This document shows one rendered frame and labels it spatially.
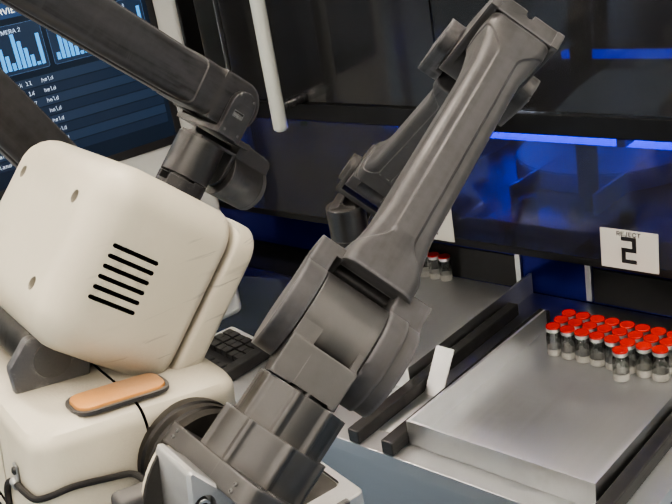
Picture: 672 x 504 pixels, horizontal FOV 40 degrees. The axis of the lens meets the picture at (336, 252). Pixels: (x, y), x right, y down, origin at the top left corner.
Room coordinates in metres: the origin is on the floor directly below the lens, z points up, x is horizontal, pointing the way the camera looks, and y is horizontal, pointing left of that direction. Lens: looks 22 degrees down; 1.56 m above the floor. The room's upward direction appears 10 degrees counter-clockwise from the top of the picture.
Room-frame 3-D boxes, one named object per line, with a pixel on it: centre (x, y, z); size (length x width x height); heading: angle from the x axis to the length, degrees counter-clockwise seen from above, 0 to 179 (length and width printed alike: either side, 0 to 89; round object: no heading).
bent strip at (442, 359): (1.08, -0.08, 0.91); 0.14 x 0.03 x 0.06; 135
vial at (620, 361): (1.07, -0.35, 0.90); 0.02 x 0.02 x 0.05
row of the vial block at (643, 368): (1.11, -0.34, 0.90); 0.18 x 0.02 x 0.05; 45
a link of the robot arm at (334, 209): (1.26, -0.03, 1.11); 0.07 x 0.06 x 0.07; 164
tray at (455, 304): (1.34, -0.10, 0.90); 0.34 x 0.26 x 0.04; 135
